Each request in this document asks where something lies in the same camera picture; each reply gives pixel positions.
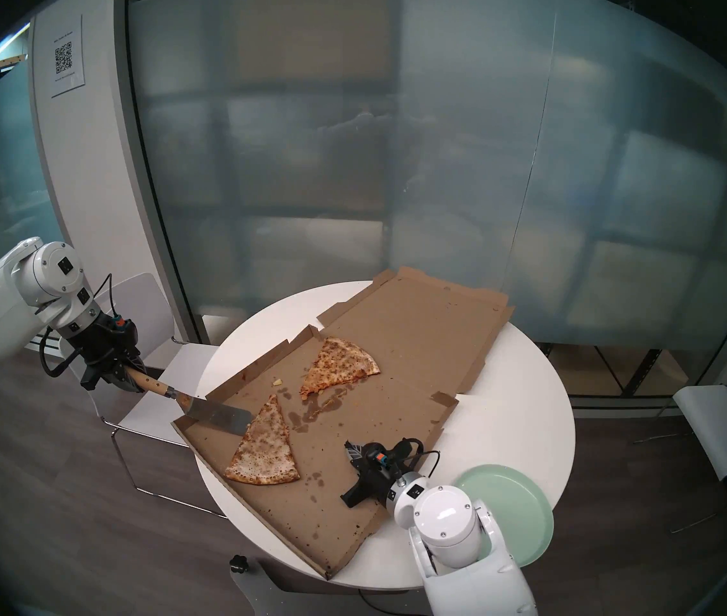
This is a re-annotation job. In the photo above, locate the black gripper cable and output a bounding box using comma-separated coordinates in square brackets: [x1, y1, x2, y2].
[395, 438, 441, 477]
[39, 273, 115, 379]

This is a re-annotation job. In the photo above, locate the browned pizza slice bitten tip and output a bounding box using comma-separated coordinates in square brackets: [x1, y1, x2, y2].
[300, 337, 381, 401]

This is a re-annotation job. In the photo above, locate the cardboard pizza box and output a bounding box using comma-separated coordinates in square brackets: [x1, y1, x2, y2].
[172, 267, 515, 580]

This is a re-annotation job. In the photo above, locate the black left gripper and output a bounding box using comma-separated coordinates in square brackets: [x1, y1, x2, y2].
[73, 315, 148, 395]

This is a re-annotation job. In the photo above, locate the white chair with black legs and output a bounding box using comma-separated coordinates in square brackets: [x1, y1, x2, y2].
[633, 381, 727, 535]

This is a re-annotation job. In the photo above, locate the white chair with handle hole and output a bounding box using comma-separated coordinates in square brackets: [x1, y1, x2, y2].
[59, 273, 229, 518]

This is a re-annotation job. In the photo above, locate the pale green plate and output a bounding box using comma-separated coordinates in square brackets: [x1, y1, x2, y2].
[452, 465, 555, 568]

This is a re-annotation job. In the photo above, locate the paper sign with QR code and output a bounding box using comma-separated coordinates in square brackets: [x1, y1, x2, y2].
[49, 15, 86, 99]

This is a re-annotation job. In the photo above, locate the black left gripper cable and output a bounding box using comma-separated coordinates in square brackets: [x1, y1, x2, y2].
[39, 273, 115, 379]

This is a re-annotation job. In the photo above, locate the pale cheese pizza slice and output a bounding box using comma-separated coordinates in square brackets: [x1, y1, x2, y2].
[223, 394, 301, 486]

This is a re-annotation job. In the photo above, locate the black metal shelf upright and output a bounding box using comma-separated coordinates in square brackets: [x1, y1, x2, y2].
[620, 348, 659, 397]

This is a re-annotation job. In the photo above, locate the metal spatula with wooden handle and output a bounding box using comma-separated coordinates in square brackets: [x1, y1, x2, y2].
[125, 369, 255, 437]

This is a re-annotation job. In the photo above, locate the thin black floor cable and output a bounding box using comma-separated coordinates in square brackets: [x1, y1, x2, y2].
[357, 586, 425, 616]

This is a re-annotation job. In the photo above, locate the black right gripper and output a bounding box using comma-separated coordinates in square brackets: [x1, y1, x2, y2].
[340, 440, 406, 509]

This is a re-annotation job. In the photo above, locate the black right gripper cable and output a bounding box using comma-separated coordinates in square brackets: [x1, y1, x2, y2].
[395, 438, 441, 477]

